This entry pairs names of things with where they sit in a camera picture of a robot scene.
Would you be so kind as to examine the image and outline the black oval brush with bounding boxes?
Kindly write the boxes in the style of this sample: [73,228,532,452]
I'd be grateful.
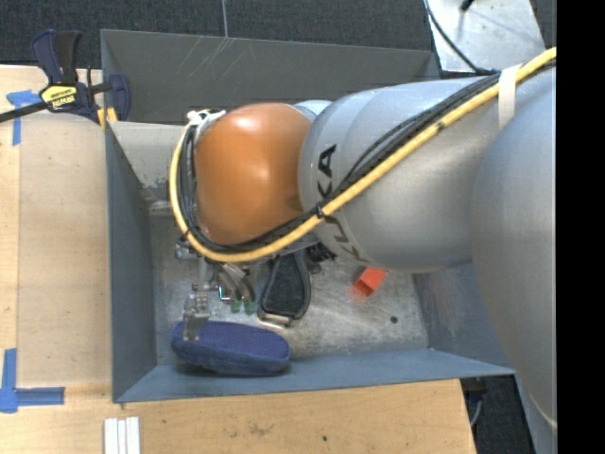
[256,252,314,328]

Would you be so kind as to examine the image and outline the blue dotted soft pad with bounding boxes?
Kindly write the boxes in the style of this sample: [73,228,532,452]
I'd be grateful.
[170,320,291,377]

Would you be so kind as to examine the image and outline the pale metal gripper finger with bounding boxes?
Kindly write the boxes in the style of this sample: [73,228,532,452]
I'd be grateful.
[182,296,199,341]
[195,294,212,334]

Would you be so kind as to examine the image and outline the grey metal bin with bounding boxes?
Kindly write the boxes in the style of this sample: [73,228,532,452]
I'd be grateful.
[99,28,517,405]

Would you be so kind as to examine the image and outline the pale wood flat board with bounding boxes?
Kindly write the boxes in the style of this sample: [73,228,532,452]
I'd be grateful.
[15,111,114,389]

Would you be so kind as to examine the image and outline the orange-red small block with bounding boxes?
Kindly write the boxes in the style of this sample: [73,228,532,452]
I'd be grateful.
[353,267,389,299]

